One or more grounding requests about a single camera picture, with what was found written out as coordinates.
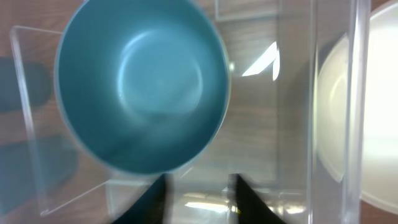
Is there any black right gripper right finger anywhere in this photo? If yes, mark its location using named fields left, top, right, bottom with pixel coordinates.
left=230, top=174, right=285, bottom=224

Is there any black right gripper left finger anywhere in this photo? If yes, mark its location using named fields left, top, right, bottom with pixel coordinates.
left=112, top=174, right=169, bottom=224

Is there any blue bowl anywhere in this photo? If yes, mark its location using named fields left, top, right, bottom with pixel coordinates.
left=54, top=0, right=231, bottom=175

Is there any cream bowl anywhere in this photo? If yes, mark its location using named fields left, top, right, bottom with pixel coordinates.
left=317, top=1, right=397, bottom=213

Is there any clear plastic storage bin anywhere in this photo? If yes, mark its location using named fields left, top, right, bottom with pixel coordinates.
left=1, top=1, right=371, bottom=223

